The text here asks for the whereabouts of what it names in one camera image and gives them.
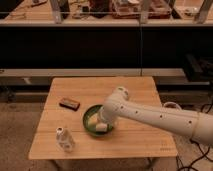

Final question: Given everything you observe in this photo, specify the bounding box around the pale sponge in bowl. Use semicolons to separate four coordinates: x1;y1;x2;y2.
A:
88;115;113;133

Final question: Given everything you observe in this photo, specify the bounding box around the black box at right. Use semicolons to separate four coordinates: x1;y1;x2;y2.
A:
183;54;213;82

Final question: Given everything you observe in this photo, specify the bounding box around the wooden folding table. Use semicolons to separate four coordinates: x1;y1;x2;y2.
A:
28;76;179;171

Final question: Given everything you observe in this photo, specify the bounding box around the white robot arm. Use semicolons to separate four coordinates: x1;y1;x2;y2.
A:
99;87;213;148

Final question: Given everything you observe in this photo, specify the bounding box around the green ceramic bowl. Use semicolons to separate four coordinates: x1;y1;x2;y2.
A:
82;104;113;137

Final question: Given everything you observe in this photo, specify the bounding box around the brown rectangular snack bar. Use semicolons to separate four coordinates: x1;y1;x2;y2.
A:
59;98;80;111

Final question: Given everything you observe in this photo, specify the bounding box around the black cable on floor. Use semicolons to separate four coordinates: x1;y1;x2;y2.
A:
175;138;213;171

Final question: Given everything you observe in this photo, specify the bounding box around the long grey shelf bench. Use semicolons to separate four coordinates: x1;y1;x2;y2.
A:
0;68;208;86

